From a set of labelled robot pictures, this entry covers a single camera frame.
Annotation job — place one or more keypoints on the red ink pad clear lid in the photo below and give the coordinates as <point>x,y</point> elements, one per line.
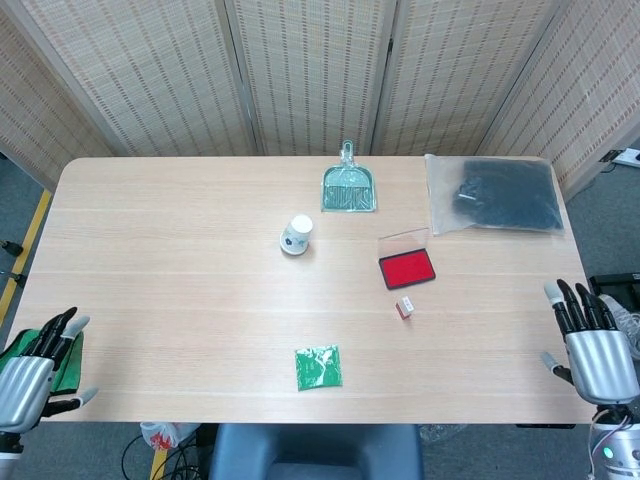
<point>406,269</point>

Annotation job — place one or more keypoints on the white red plastic bag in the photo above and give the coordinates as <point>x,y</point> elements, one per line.
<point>162,434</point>

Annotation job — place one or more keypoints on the white paper cup blue flower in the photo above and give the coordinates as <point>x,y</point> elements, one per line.
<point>296,237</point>

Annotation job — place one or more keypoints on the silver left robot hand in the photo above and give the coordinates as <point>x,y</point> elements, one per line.
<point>22,392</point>

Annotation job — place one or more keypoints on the white power strip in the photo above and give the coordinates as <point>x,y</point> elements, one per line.
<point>625,157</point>

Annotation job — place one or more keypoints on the green tea sachet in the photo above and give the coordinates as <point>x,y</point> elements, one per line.
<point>318,370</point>

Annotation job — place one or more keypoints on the small red stamp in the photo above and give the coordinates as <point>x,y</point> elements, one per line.
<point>406,307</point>

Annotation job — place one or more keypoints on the plastic bag with black contents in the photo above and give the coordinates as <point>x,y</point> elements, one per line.
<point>505,195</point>

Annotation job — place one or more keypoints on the grey sneaker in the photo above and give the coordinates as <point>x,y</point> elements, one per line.
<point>627,312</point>

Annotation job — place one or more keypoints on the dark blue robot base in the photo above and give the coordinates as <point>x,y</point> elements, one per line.
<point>315,450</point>

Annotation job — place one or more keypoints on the black box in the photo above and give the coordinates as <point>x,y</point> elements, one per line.
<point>617,281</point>

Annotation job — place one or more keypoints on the green cloth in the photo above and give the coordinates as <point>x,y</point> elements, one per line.
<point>70,365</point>

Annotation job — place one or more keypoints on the green dustpan brush set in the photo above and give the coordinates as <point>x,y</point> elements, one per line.
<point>349,192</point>

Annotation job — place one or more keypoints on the black stand foot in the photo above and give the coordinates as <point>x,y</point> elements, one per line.
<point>11,246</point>
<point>15,277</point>

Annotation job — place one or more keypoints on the woven folding screen panel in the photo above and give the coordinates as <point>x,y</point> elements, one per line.
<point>35,110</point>
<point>310,70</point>
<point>145,75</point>
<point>590,100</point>
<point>465,70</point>

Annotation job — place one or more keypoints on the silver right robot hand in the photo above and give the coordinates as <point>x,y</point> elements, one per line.
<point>600,365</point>

